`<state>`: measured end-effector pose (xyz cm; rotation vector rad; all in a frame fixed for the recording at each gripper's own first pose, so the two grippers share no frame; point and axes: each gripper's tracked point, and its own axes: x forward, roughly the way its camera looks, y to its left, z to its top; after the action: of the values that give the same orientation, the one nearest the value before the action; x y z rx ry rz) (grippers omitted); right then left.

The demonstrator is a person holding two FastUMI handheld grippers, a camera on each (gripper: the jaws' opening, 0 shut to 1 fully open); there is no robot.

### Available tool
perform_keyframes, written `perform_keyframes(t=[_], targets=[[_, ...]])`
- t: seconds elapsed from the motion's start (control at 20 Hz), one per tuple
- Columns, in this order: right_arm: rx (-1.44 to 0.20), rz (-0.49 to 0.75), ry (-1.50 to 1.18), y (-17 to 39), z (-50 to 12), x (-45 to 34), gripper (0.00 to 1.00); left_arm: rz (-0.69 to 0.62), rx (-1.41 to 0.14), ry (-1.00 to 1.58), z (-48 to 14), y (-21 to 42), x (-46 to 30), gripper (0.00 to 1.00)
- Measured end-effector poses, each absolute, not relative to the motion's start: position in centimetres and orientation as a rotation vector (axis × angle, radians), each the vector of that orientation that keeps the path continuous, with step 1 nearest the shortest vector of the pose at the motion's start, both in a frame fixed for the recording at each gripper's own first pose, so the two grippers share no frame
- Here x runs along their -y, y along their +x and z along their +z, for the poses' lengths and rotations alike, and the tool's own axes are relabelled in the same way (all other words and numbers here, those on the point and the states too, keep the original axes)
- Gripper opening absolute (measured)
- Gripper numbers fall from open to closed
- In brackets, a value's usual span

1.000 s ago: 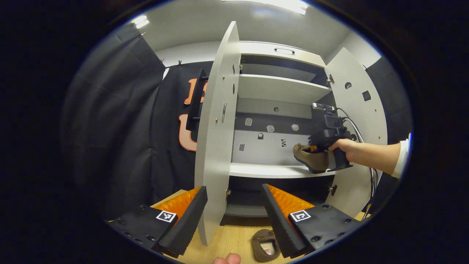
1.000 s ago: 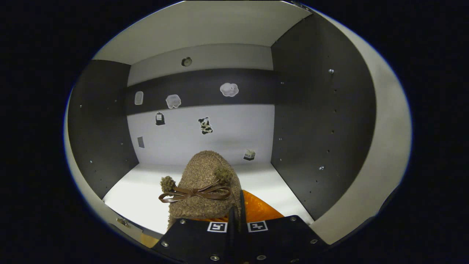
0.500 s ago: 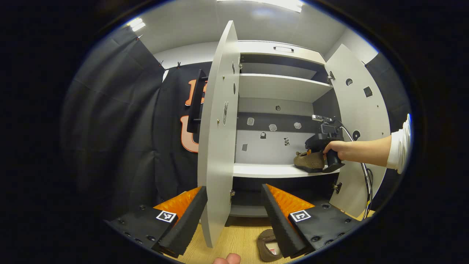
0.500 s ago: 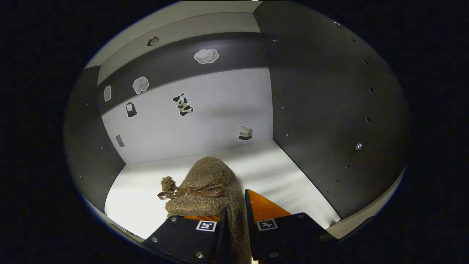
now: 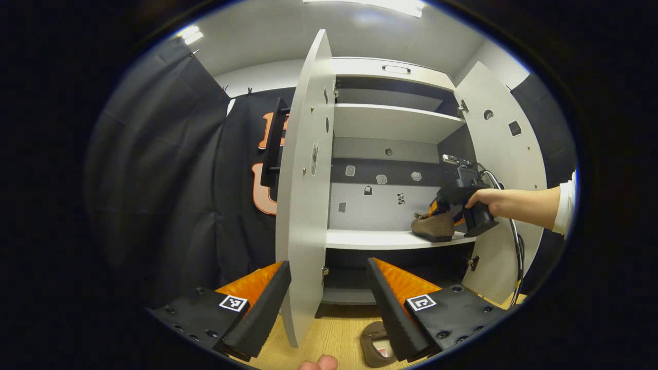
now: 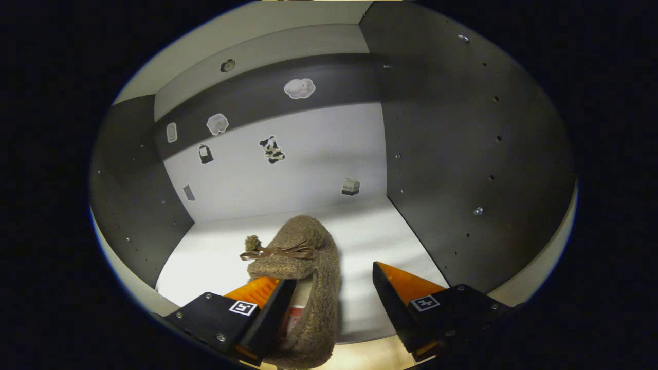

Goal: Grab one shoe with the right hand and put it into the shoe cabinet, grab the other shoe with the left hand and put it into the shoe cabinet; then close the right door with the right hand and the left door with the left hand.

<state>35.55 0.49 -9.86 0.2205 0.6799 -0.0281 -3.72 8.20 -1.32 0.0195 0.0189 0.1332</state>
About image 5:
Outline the black door handle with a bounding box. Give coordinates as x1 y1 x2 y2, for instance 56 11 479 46
260 98 291 188

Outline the black backdrop cloth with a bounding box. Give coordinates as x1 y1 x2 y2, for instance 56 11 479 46
85 36 296 309
511 75 577 296

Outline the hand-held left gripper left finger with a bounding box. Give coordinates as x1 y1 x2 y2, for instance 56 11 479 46
147 261 292 362

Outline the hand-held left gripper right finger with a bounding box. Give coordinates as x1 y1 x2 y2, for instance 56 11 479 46
366 257 509 363

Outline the narrow ceiling light strip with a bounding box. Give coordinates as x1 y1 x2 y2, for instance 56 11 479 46
177 25 204 46

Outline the brown fuzzy shoe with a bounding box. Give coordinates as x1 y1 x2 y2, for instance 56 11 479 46
410 211 457 243
360 321 399 368

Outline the white shoe cabinet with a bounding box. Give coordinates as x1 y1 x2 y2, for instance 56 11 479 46
321 57 476 317

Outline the white shoe cabinet door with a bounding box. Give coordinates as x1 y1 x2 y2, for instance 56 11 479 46
275 29 336 348
452 62 548 305

